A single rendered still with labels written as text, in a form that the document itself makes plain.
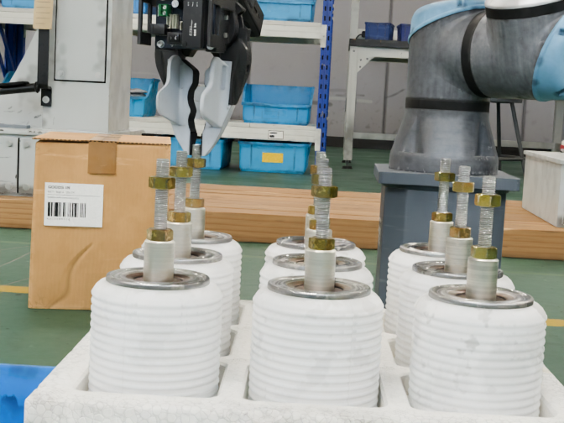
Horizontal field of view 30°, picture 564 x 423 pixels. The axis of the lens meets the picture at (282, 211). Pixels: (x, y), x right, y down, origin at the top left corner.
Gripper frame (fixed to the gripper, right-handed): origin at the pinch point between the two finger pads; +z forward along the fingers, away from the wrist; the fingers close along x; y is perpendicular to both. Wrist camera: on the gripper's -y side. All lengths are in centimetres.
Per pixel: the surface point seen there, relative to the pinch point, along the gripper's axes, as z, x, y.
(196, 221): 7.4, 0.7, 1.6
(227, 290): 11.7, 8.0, 12.2
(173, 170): 2.0, 3.0, 12.8
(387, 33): -46, -100, -525
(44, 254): 25, -56, -67
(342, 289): 9.2, 19.6, 19.1
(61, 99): -1, -113, -171
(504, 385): 14.5, 31.9, 20.5
